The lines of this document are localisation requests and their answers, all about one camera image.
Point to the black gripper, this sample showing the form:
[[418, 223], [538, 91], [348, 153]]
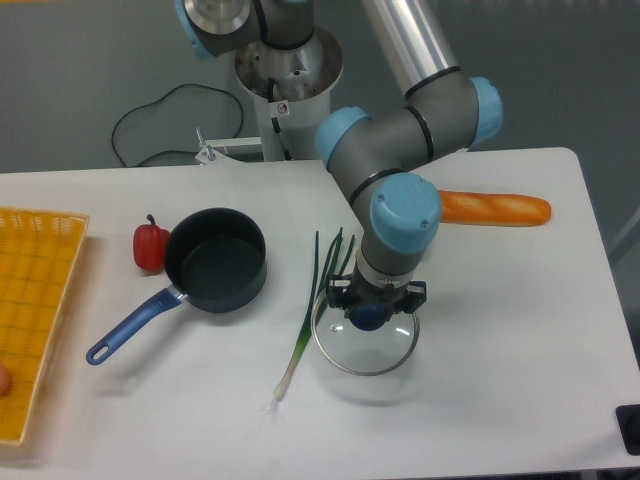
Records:
[[355, 293]]

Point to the glass lid blue knob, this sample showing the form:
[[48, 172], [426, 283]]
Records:
[[359, 352]]

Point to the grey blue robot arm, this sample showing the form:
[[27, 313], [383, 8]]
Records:
[[374, 161]]

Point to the green onion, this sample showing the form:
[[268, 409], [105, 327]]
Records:
[[333, 261]]

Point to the orange baguette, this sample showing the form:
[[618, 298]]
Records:
[[508, 210]]

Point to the red bell pepper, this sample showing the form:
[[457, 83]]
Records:
[[149, 245]]

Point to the black object at table corner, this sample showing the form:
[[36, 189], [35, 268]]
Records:
[[628, 418]]

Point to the yellow woven basket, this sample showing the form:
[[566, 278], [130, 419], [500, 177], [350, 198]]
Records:
[[39, 251]]

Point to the dark saucepan blue handle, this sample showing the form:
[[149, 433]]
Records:
[[215, 260]]

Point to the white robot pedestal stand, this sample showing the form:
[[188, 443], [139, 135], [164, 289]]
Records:
[[289, 67]]

